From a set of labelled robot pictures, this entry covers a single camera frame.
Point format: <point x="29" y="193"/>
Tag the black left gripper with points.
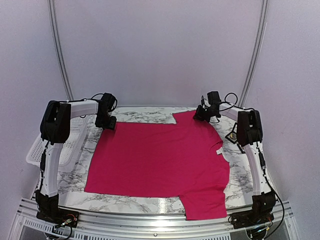
<point x="110" y="126"/>

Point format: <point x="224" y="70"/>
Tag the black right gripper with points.
<point x="198" y="115"/>

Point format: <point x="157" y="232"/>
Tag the magenta t-shirt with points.
<point x="154" y="160"/>

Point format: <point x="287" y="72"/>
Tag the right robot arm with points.
<point x="249" y="138"/>

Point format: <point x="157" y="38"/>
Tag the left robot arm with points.
<point x="55" y="129"/>

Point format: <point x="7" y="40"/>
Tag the black hexagonal brooch display case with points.
<point x="234" y="141"/>

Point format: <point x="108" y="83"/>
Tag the white plastic perforated basket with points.
<point x="70" y="152"/>

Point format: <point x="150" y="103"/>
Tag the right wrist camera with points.
<point x="213" y="98"/>

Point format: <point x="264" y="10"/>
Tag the left aluminium frame post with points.
<point x="58" y="49"/>

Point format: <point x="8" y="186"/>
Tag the aluminium frame post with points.
<point x="256" y="52"/>
<point x="58" y="49"/>

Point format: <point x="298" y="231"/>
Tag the right aluminium frame post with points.
<point x="256" y="52"/>

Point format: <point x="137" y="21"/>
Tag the aluminium front rail base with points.
<point x="94" y="225"/>

